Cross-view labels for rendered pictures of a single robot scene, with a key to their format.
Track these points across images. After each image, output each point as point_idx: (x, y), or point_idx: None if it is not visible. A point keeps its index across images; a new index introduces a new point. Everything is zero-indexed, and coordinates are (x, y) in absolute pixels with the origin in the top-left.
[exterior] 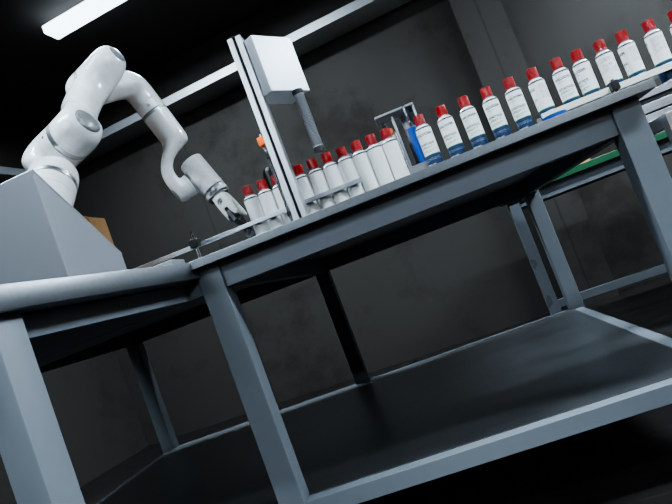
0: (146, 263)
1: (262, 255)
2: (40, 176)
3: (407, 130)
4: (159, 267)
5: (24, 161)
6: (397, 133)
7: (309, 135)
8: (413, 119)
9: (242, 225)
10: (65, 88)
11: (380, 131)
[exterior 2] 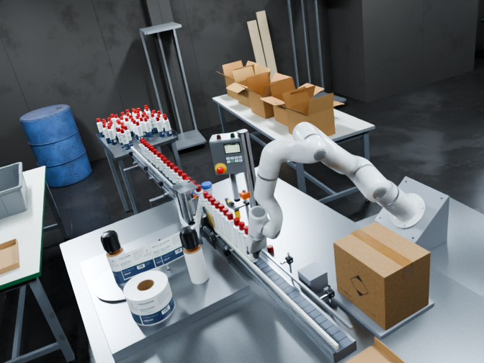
0: (305, 286)
1: None
2: (402, 179)
3: (194, 194)
4: (373, 215)
5: (392, 184)
6: (191, 196)
7: (238, 191)
8: (199, 187)
9: (262, 248)
10: (327, 147)
11: (207, 192)
